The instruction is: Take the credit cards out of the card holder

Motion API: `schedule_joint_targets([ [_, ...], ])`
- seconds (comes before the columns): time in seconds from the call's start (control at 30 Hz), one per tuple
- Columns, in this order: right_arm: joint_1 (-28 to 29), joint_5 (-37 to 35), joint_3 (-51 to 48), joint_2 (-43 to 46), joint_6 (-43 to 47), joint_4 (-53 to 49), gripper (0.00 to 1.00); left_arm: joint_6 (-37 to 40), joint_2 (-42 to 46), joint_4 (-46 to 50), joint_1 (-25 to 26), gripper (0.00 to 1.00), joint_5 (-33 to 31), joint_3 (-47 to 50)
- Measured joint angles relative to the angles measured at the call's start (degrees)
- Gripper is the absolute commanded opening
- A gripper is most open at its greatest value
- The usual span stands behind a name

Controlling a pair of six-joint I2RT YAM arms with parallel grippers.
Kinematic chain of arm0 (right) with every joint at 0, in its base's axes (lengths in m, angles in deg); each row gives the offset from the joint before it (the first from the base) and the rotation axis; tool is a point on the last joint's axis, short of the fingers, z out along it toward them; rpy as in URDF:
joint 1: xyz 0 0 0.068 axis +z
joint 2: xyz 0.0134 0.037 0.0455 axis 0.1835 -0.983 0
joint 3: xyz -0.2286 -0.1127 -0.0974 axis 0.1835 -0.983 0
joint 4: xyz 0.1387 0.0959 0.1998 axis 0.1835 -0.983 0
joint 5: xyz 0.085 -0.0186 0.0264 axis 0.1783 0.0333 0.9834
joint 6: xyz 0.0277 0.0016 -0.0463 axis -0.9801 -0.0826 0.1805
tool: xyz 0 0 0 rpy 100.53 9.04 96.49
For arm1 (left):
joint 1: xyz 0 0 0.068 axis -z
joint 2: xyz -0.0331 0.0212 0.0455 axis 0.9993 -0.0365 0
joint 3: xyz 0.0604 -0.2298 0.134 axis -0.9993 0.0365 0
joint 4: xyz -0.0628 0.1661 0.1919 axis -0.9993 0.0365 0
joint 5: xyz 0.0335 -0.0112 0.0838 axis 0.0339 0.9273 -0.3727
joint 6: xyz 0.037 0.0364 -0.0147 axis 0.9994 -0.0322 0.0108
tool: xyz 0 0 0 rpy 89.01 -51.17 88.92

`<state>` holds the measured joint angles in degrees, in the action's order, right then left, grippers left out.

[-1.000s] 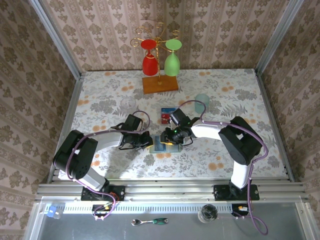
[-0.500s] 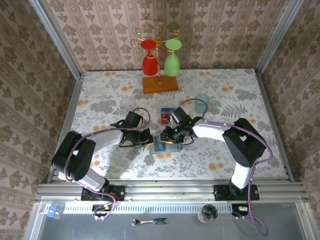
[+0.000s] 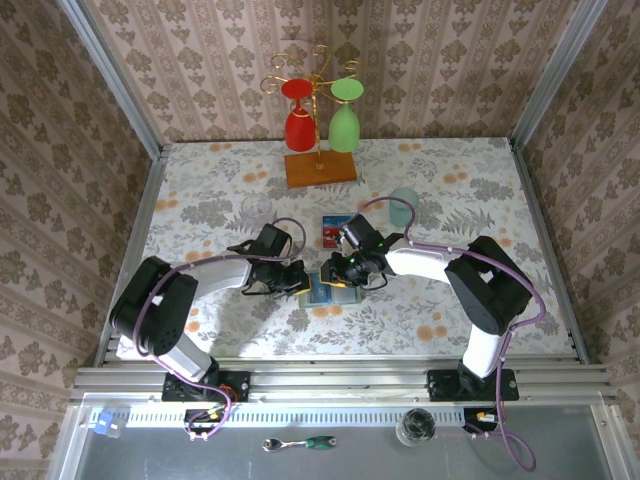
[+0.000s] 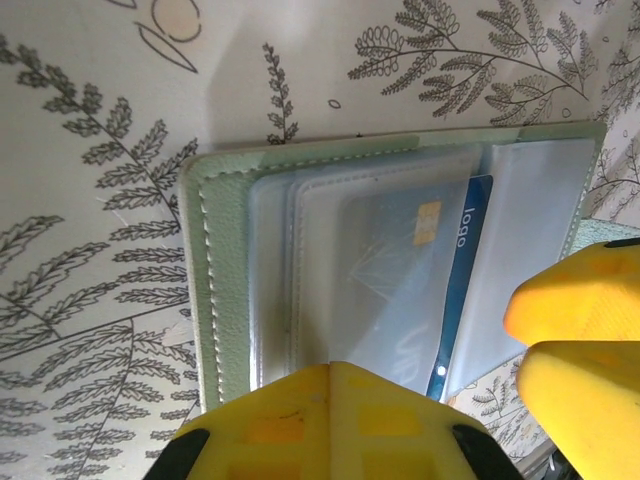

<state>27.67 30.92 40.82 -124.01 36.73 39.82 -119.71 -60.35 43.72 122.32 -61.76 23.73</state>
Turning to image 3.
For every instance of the aluminium frame post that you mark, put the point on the aluminium frame post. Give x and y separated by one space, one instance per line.
556 75
114 75

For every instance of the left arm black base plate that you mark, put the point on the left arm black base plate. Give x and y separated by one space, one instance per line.
237 385

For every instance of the clear glass jar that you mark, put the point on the clear glass jar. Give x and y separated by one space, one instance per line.
416 426

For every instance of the teal frosted tumbler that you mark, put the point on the teal frosted tumbler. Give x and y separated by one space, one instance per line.
400 212

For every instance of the blue credit card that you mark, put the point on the blue credit card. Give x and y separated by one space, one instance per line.
317 297

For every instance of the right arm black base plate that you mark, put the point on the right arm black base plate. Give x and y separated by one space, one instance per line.
442 385

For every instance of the green card holder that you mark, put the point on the green card holder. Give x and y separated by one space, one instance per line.
347 297

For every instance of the red credit card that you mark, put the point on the red credit card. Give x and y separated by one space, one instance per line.
330 240

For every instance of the green wine glass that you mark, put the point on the green wine glass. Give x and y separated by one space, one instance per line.
344 132

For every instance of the clear glass tumbler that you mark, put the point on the clear glass tumbler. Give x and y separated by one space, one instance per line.
256 210

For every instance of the blue white connector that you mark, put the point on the blue white connector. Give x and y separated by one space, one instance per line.
103 424

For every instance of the aluminium mounting rail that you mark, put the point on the aluminium mounting rail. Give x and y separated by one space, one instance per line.
340 382

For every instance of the floral patterned tablecloth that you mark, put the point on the floral patterned tablecloth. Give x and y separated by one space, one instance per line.
350 335

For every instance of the black connector bracket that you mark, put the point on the black connector bracket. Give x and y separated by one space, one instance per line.
200 420
472 427

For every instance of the red wine glass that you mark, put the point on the red wine glass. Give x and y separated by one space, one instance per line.
300 132

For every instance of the aluminium side rail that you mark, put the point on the aluminium side rail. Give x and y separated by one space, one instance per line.
551 250
134 250

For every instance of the grey metal shelf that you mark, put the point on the grey metal shelf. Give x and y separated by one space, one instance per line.
150 460

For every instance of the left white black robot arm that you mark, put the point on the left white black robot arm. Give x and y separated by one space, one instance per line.
155 305

